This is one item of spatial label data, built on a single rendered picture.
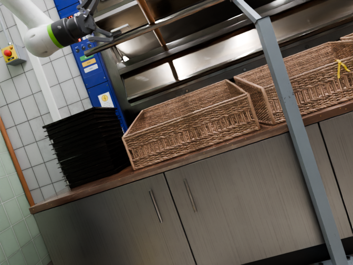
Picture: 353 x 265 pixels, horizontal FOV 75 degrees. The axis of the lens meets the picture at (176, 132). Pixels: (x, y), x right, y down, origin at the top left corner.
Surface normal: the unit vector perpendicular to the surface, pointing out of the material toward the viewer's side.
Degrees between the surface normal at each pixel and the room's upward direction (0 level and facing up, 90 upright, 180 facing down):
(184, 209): 90
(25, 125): 90
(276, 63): 90
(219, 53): 70
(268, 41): 90
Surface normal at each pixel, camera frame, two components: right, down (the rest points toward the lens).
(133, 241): -0.11, 0.09
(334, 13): -0.21, -0.24
